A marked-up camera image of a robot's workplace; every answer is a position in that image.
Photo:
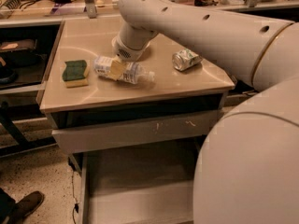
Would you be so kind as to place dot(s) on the open middle drawer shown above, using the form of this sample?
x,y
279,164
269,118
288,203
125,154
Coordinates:
x,y
144,184

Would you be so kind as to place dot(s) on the black table leg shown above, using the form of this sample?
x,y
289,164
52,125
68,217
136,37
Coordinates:
x,y
8,114

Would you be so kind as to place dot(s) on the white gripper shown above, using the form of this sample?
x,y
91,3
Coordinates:
x,y
127,52

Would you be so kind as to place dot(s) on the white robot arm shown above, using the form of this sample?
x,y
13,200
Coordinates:
x,y
247,171

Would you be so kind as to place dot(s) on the closed top drawer front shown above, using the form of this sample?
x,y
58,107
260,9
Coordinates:
x,y
135,132

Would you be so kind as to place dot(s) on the clear plastic water bottle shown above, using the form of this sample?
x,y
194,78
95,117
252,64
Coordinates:
x,y
134,72

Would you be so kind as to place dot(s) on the green and yellow sponge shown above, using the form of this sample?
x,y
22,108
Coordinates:
x,y
75,73

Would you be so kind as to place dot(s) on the white paper bowl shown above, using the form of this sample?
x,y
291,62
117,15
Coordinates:
x,y
146,50

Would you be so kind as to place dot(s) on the grey drawer cabinet with counter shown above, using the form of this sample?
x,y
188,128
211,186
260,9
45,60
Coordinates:
x,y
102,101

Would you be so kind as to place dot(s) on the brown shoe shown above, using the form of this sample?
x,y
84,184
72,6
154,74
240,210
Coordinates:
x,y
25,207

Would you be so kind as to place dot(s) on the grey metal desk post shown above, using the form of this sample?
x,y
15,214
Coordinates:
x,y
91,9

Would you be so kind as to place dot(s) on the crushed green soda can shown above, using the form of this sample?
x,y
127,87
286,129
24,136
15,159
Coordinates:
x,y
185,59

